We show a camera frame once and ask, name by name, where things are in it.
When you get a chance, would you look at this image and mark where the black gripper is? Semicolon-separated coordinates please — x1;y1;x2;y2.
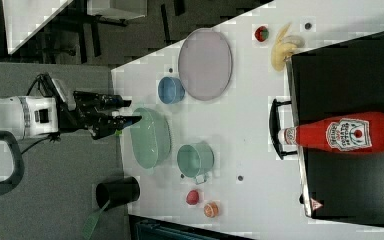
57;91;142;140

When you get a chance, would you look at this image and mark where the red plush ketchup bottle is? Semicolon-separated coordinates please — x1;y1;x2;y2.
277;112;384;154

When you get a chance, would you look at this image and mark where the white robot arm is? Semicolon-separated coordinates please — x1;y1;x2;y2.
0;91;142;140

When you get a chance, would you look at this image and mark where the green oval colander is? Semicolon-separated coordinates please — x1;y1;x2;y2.
130;107;171;169

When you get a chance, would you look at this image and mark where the blue bowl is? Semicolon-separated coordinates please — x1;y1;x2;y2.
158;77;185;104

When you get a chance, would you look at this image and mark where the black cylindrical cup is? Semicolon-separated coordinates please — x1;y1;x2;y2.
95;177;140;211

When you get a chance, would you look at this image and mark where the purple round plate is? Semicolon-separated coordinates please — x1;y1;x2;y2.
178;28;233;101

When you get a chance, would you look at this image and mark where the red plush fruit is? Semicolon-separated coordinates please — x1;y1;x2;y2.
186;190;200;205

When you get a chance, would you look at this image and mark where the orange slice toy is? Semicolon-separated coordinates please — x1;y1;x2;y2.
204;202;219;218

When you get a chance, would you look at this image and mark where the red strawberry toy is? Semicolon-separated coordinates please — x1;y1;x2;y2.
254;26;269;42

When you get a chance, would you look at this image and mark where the plush peeled banana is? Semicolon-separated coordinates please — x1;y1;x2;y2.
271;23;305;72

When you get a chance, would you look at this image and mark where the green cup with handle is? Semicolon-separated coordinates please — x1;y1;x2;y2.
177;141;214;185

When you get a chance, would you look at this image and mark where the green spatula handle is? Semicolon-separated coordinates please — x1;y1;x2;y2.
82;201;110;240

